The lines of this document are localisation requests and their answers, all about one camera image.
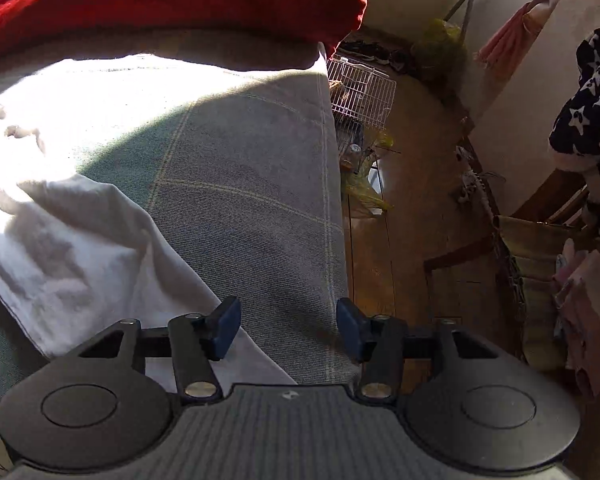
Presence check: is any white t-shirt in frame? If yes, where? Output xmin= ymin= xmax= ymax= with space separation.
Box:
xmin=0 ymin=52 xmax=332 ymax=394

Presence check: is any wooden chair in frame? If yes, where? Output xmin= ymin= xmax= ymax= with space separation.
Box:
xmin=421 ymin=169 xmax=600 ymax=376

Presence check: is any green plaid bed sheet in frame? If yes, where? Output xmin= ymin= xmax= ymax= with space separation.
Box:
xmin=0 ymin=29 xmax=359 ymax=421

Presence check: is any yellow-green plastic bag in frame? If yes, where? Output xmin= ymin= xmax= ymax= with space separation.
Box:
xmin=412 ymin=18 xmax=467 ymax=91

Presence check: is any pink hanging cloth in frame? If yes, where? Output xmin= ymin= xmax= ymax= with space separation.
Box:
xmin=476 ymin=0 xmax=559 ymax=81

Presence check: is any white wire cage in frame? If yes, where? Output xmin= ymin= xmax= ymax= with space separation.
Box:
xmin=327 ymin=56 xmax=396 ymax=129

